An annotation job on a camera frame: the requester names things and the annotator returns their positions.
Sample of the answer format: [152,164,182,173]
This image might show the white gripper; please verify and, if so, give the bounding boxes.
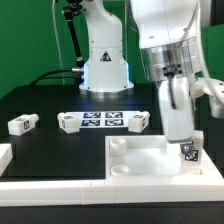
[158,77,194,154]

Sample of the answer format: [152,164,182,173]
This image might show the white square table top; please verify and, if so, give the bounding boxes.
[105,135,214,179]

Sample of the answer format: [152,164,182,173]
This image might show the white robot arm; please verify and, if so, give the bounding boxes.
[80,0,203,154]

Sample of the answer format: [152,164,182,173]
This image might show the white U-shaped fence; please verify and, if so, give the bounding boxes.
[0,138,224,207]

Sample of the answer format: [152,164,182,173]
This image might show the printed marker sheet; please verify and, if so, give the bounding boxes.
[66,111,133,128]

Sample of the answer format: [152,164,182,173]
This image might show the black cable at base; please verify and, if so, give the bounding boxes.
[29,66,84,87]

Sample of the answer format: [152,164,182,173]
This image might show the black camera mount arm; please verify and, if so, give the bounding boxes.
[62,0,84,67]

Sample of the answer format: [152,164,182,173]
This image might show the grey hanging cable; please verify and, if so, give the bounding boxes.
[51,0,66,86]

